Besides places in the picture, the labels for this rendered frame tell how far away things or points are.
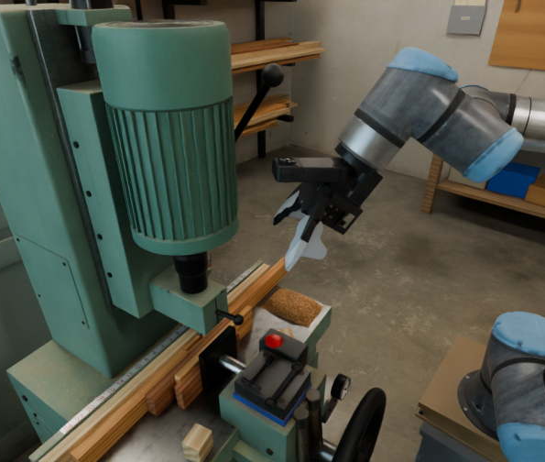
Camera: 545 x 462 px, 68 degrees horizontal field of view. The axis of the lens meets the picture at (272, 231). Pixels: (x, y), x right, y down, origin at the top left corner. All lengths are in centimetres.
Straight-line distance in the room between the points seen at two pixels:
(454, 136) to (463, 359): 86
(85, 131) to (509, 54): 331
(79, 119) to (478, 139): 57
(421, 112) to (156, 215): 40
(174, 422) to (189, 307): 20
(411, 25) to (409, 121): 331
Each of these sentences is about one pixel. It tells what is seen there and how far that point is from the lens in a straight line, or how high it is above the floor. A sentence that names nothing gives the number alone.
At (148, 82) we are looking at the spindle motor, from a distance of 53.
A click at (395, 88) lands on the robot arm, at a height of 143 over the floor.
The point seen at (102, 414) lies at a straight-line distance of 77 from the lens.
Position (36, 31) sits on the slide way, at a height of 149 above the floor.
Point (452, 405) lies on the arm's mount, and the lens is 124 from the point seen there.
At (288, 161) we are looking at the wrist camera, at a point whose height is 132.
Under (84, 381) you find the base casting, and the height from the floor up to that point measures 80.
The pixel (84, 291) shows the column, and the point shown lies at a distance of 85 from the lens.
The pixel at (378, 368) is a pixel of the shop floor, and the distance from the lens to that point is 208.
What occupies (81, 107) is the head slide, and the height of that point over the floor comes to 140.
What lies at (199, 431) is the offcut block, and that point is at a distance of 73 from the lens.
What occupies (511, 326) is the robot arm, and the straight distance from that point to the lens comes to 108.
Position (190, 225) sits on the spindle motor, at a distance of 60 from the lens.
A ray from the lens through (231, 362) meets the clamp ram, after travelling 77.
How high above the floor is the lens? 154
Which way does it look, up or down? 31 degrees down
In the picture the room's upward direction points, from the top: straight up
